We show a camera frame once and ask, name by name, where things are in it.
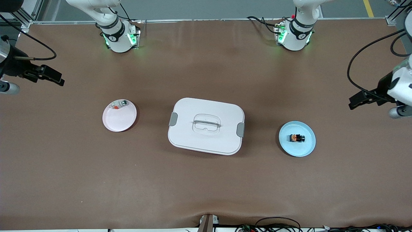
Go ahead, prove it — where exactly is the white lidded storage box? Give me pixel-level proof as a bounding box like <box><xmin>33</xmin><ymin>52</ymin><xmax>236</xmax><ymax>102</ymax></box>
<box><xmin>168</xmin><ymin>97</ymin><xmax>245</xmax><ymax>156</ymax></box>

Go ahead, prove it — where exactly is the light blue round plate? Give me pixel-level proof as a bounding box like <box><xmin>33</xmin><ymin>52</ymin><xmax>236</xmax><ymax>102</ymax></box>
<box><xmin>279</xmin><ymin>121</ymin><xmax>316</xmax><ymax>157</ymax></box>

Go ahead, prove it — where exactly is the pink round plate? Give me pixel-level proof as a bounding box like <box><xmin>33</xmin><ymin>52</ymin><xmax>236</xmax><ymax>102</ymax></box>
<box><xmin>102</xmin><ymin>99</ymin><xmax>137</xmax><ymax>132</ymax></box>

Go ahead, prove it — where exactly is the brown table cover sheet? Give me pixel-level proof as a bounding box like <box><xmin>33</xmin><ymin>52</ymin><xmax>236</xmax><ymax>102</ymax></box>
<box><xmin>0</xmin><ymin>19</ymin><xmax>412</xmax><ymax>230</ymax></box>

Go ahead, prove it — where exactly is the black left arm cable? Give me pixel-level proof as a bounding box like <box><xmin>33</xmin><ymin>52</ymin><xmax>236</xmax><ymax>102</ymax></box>
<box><xmin>347</xmin><ymin>0</ymin><xmax>412</xmax><ymax>94</ymax></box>

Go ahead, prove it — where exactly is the aluminium frame profile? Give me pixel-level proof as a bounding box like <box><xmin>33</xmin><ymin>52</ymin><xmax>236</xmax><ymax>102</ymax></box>
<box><xmin>385</xmin><ymin>0</ymin><xmax>412</xmax><ymax>26</ymax></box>
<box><xmin>13</xmin><ymin>0</ymin><xmax>44</xmax><ymax>33</ymax></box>

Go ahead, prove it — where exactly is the black right base cable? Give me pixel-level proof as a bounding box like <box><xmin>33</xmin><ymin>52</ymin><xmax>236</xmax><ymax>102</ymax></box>
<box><xmin>109</xmin><ymin>3</ymin><xmax>142</xmax><ymax>23</ymax></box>

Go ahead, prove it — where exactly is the black base cable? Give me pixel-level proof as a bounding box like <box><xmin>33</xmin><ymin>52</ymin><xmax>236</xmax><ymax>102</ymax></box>
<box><xmin>109</xmin><ymin>3</ymin><xmax>142</xmax><ymax>23</ymax></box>
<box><xmin>247</xmin><ymin>15</ymin><xmax>284</xmax><ymax>36</ymax></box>

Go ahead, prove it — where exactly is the black left base cable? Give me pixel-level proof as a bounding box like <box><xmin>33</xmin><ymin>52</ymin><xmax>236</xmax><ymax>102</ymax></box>
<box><xmin>247</xmin><ymin>15</ymin><xmax>284</xmax><ymax>36</ymax></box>

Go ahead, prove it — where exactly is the black looped cable bundle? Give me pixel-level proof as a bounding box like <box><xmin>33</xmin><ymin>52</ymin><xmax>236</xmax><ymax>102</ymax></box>
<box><xmin>234</xmin><ymin>217</ymin><xmax>302</xmax><ymax>232</ymax></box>

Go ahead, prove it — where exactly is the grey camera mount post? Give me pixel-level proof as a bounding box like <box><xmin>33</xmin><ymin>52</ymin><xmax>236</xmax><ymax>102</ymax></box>
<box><xmin>197</xmin><ymin>213</ymin><xmax>220</xmax><ymax>232</ymax></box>

